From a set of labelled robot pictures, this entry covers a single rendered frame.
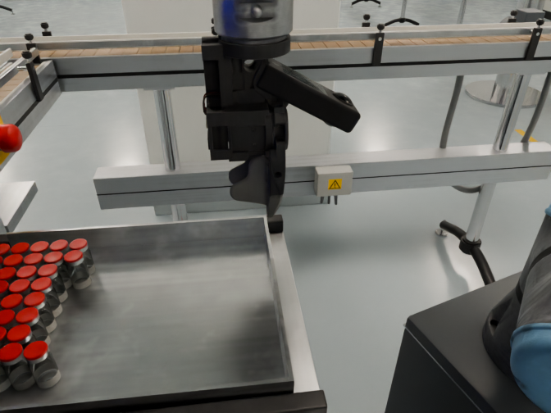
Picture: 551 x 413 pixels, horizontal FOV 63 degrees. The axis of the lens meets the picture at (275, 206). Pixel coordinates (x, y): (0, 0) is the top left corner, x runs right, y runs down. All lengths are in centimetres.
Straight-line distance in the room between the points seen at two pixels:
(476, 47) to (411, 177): 46
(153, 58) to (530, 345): 114
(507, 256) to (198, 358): 185
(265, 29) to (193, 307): 31
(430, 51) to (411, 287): 92
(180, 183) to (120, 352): 104
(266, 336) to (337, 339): 116
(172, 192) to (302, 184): 44
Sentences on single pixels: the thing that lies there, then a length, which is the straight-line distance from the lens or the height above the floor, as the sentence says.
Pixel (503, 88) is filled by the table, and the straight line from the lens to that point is 406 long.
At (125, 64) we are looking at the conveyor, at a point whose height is 91.
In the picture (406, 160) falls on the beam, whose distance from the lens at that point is 160.
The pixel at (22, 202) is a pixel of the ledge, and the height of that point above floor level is 88.
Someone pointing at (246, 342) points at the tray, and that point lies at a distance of 50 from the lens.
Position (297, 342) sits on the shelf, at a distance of 50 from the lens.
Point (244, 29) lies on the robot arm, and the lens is 42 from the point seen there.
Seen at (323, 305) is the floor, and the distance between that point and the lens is 176.
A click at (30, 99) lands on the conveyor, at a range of 119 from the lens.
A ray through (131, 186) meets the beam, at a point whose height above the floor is 51.
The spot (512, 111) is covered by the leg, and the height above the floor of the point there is 70.
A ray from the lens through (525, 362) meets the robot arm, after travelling 43.
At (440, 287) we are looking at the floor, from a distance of 194.
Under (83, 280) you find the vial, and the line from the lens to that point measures 59.
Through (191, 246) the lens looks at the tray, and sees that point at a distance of 62.
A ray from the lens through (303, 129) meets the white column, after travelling 210.
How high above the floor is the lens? 127
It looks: 34 degrees down
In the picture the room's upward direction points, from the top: straight up
